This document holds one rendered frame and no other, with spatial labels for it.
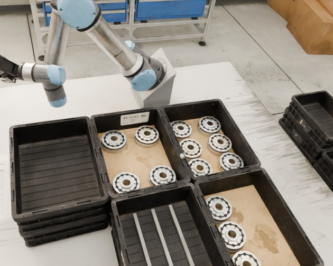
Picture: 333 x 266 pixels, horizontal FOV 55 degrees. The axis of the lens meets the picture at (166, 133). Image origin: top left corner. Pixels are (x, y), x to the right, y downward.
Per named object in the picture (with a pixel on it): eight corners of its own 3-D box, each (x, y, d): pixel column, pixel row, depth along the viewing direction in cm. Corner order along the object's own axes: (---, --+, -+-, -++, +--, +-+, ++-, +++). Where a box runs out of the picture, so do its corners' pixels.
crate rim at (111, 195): (89, 119, 133) (89, 115, 131) (158, 110, 142) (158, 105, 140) (109, 202, 108) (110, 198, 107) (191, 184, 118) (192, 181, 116)
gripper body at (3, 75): (1, 82, 133) (29, 85, 131) (-11, 74, 124) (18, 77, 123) (6, 65, 134) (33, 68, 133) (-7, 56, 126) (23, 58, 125)
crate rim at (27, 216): (10, 130, 123) (8, 125, 122) (89, 119, 133) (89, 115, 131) (12, 224, 99) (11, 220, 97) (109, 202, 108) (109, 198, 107)
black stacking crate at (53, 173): (15, 146, 130) (9, 126, 122) (90, 135, 140) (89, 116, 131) (19, 236, 106) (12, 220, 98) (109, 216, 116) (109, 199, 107)
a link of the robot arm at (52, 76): (62, 91, 127) (56, 74, 120) (35, 88, 128) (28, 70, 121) (68, 78, 132) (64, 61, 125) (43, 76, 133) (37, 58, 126)
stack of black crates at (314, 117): (266, 139, 247) (290, 95, 214) (297, 133, 257) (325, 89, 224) (297, 182, 223) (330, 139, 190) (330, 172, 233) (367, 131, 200)
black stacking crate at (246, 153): (156, 125, 149) (159, 107, 141) (213, 116, 158) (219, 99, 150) (186, 198, 125) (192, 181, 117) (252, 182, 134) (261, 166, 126)
